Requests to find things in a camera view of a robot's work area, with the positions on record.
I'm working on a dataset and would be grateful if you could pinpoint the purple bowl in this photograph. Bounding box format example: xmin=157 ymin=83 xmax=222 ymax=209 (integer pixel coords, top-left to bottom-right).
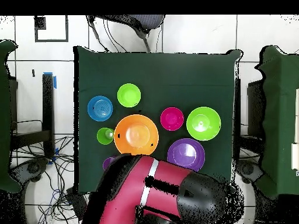
xmin=166 ymin=138 xmax=206 ymax=173

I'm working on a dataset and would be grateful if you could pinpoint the large orange bowl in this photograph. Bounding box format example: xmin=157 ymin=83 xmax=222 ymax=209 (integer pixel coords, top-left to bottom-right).
xmin=113 ymin=114 xmax=159 ymax=156

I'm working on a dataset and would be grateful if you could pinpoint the pink bowl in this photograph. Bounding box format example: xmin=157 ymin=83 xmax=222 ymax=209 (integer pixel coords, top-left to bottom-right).
xmin=160 ymin=107 xmax=185 ymax=132

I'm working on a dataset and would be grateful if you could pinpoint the small green bowl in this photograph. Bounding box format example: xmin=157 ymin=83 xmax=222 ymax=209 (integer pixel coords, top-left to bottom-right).
xmin=117 ymin=83 xmax=141 ymax=109

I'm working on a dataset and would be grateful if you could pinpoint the green cup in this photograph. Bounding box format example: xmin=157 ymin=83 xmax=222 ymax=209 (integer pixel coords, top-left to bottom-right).
xmin=96 ymin=127 xmax=115 ymax=146

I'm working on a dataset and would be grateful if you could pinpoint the dark green tablecloth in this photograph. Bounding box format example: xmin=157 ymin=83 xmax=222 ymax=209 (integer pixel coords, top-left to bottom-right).
xmin=73 ymin=45 xmax=242 ymax=195

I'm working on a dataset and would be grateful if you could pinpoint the blue bowl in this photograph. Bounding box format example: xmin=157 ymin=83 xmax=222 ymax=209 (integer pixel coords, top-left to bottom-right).
xmin=87 ymin=95 xmax=114 ymax=123

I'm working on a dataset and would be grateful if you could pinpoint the large green bowl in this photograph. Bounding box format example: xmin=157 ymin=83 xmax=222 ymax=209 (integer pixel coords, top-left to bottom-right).
xmin=186 ymin=106 xmax=222 ymax=141

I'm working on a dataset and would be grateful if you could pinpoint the purple cup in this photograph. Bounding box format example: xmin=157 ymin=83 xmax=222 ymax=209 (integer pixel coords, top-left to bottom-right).
xmin=102 ymin=155 xmax=117 ymax=171

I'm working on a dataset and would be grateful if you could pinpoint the grey office chair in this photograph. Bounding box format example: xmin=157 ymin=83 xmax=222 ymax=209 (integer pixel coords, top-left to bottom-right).
xmin=86 ymin=15 xmax=166 ymax=53

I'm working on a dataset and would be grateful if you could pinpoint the black chair base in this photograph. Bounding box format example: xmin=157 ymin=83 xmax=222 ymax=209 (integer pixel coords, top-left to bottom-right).
xmin=235 ymin=159 xmax=265 ymax=185
xmin=10 ymin=157 xmax=50 ymax=185

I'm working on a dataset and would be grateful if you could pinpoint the dark green cloth covered table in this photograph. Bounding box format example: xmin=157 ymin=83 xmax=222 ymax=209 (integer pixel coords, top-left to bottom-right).
xmin=254 ymin=45 xmax=299 ymax=199
xmin=0 ymin=39 xmax=22 ymax=194

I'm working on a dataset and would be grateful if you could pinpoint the black stand frame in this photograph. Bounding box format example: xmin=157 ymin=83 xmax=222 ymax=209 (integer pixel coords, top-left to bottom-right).
xmin=9 ymin=73 xmax=55 ymax=159
xmin=233 ymin=78 xmax=266 ymax=162

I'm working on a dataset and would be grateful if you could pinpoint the floor cable bundle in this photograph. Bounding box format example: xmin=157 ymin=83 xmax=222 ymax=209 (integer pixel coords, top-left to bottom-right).
xmin=11 ymin=135 xmax=82 ymax=224

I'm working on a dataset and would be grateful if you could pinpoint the grey square floor frame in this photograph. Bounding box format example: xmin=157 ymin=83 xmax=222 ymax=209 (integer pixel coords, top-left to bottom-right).
xmin=34 ymin=15 xmax=69 ymax=43

